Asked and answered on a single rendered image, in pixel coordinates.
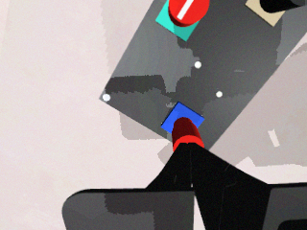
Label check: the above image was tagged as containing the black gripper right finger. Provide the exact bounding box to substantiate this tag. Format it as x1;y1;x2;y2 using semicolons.
187;142;307;230

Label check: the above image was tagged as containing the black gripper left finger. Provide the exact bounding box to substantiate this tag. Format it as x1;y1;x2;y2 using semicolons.
62;143;195;230

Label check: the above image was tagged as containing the dark grey board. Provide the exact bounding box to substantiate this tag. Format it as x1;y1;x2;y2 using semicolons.
99;0;307;151

